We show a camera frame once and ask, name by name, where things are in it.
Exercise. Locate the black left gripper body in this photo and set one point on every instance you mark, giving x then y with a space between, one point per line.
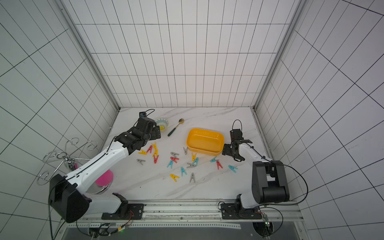
152 136

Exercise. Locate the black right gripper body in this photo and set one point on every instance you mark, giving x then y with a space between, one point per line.
231 149

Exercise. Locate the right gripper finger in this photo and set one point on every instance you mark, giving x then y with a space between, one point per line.
238 158
226 150

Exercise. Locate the grey clothespin bottom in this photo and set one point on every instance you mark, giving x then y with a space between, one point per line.
192 178

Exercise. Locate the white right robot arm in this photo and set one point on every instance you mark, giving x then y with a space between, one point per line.
269 183

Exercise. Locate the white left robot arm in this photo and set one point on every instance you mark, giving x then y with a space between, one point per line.
68 194

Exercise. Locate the yellow plastic storage box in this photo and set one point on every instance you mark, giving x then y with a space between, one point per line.
205 142

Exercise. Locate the blue yellow patterned bowl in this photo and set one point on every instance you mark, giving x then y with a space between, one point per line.
163 123

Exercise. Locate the pink cup on rack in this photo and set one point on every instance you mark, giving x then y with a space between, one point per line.
105 179

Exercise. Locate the yellow clothespin bottom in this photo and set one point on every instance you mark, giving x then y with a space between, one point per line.
174 177

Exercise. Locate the gold spoon green handle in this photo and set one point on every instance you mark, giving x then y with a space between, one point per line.
181 121

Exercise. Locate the metal wire cup rack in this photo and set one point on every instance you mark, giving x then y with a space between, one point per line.
65 157

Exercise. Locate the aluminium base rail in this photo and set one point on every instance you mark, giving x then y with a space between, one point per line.
211 214

